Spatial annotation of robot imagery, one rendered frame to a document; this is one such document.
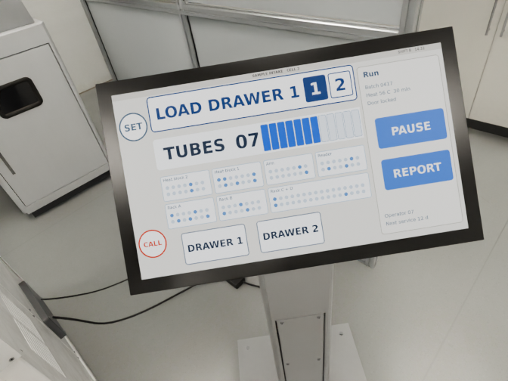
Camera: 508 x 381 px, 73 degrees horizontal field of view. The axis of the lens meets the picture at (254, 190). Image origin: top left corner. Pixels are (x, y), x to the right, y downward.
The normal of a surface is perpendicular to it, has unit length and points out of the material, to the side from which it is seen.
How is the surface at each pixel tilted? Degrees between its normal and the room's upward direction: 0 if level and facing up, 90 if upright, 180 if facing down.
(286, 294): 90
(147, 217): 50
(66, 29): 90
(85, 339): 0
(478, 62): 90
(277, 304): 90
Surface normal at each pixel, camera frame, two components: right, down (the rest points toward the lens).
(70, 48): 0.73, 0.38
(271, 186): 0.00, 0.02
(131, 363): -0.12, -0.74
